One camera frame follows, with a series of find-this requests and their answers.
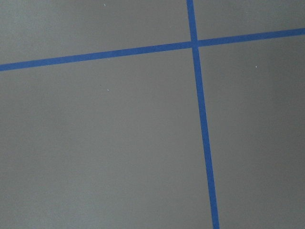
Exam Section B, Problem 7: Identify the blue tape line lengthwise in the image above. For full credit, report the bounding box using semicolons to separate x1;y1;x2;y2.
186;0;220;229

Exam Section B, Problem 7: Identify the blue tape line crosswise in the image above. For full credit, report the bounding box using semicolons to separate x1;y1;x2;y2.
0;28;305;72

